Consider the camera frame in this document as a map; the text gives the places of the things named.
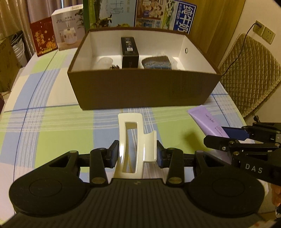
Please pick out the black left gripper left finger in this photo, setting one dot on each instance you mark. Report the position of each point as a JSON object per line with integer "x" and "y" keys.
{"x": 100, "y": 159}

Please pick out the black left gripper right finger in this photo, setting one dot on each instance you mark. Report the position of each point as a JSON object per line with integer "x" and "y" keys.
{"x": 171, "y": 158}

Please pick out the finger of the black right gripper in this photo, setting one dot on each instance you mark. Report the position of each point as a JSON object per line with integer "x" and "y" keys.
{"x": 259, "y": 131}
{"x": 226, "y": 143}

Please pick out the purple cosmetic tube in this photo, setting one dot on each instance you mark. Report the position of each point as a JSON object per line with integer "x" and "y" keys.
{"x": 206, "y": 122}

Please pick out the right hand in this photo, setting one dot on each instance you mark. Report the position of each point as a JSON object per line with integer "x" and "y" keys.
{"x": 276, "y": 195}

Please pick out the quilted beige chair cushion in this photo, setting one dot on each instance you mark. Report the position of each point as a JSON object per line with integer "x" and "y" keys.
{"x": 251, "y": 74}

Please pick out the brown cardboard storage box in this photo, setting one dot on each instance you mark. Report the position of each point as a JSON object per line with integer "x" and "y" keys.
{"x": 190, "y": 83}

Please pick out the checked green blue tablecloth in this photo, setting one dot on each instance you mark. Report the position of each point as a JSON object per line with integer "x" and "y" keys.
{"x": 42, "y": 120}

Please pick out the knitted blue brown sock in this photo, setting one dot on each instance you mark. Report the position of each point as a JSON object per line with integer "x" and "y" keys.
{"x": 156, "y": 62}

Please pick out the black rectangular product box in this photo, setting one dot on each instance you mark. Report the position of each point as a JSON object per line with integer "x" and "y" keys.
{"x": 130, "y": 55}

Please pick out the brown cardboard carton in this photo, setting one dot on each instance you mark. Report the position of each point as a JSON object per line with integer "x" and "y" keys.
{"x": 9, "y": 65}

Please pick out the red gold gift box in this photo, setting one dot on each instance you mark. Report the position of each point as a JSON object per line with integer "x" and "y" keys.
{"x": 43, "y": 36}

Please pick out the blue white milk carton box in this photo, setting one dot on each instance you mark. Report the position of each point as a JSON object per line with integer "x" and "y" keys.
{"x": 165, "y": 14}

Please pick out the white humidifier box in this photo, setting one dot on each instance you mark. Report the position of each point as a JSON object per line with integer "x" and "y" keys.
{"x": 68, "y": 26}

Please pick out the stack of white bowls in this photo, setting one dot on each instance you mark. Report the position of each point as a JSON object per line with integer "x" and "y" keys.
{"x": 19, "y": 48}

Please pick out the green blue milk carton box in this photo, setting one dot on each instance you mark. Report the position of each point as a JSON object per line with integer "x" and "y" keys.
{"x": 109, "y": 13}

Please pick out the pink curtain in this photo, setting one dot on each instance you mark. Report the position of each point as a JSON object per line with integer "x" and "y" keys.
{"x": 18, "y": 15}

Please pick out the white wall socket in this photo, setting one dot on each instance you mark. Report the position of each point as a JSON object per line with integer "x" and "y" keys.
{"x": 264, "y": 32}

